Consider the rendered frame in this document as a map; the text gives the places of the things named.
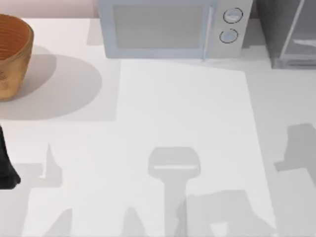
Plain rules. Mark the round microwave knob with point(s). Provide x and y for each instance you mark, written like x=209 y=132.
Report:
x=232 y=15
x=228 y=36

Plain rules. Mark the pale microwave oven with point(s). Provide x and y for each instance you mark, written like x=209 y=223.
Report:
x=229 y=49

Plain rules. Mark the microwave oven door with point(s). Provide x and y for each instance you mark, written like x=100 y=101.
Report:
x=158 y=49

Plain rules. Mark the brown wooden basket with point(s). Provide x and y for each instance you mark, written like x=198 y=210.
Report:
x=14 y=66

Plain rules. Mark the grey cabinet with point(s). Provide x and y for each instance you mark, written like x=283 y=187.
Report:
x=276 y=32

